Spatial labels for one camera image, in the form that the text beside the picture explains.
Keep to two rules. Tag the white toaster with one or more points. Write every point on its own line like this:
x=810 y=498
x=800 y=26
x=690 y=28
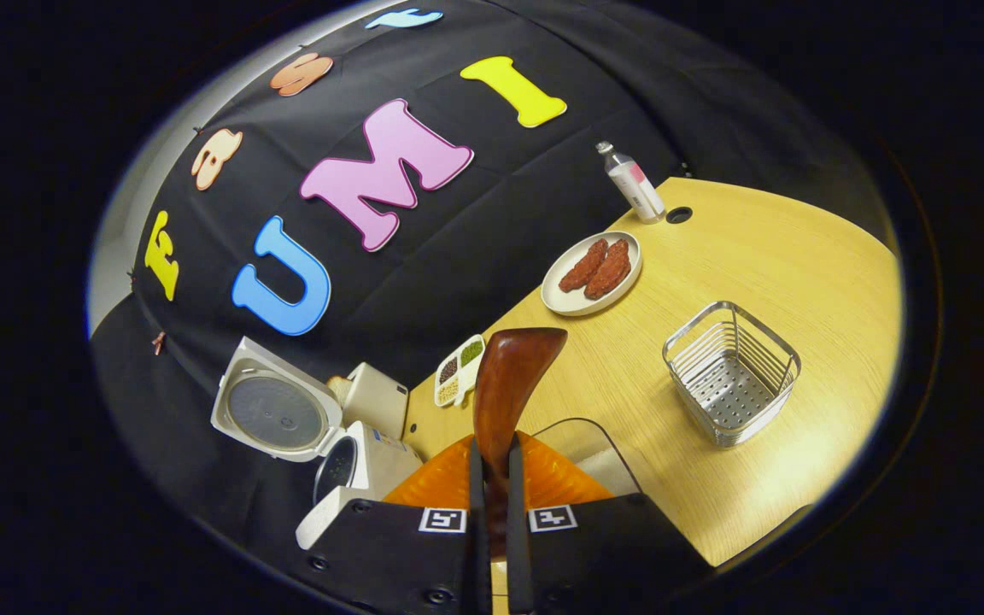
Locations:
x=377 y=397

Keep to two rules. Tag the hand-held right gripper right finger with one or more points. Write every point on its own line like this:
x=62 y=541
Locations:
x=518 y=555

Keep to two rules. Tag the copper cloth clip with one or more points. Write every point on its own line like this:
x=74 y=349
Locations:
x=158 y=342

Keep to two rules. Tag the clear container of rice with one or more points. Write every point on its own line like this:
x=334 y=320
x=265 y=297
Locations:
x=612 y=470

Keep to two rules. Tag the white rice cooker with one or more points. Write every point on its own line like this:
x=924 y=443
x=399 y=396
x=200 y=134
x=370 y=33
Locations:
x=372 y=461

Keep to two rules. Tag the brown wooden spoon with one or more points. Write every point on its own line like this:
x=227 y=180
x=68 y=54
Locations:
x=509 y=384

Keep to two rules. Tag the small clear bottle pink label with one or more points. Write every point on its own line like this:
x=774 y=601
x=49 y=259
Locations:
x=637 y=188

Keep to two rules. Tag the white divided grain dish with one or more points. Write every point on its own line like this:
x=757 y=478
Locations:
x=458 y=376

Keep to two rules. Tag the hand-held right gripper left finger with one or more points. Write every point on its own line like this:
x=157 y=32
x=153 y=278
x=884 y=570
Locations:
x=477 y=555

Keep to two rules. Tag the toast bread slice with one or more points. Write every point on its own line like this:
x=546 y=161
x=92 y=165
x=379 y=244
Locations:
x=340 y=389

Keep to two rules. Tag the white round plate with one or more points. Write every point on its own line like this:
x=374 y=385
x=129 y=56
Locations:
x=560 y=295

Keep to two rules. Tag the red sausage piece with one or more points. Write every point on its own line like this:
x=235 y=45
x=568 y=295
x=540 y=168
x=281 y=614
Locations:
x=609 y=270
x=584 y=265

